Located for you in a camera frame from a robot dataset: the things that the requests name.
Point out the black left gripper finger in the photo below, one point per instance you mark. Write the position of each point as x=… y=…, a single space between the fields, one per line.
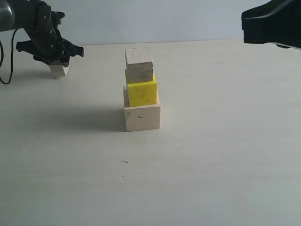
x=48 y=60
x=70 y=50

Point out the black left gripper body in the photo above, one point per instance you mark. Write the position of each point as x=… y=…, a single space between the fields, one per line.
x=42 y=29

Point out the small wooden cube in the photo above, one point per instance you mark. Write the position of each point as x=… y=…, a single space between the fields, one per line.
x=59 y=69

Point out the medium wooden cube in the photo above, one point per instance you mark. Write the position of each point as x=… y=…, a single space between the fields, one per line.
x=139 y=65

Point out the yellow cube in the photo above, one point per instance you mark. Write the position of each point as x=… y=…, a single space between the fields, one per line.
x=141 y=93

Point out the large wooden cube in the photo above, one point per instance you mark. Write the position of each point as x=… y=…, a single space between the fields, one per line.
x=140 y=118

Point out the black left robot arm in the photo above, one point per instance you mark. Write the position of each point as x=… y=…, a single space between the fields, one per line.
x=12 y=12

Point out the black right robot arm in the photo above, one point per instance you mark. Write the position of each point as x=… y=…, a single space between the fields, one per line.
x=277 y=22

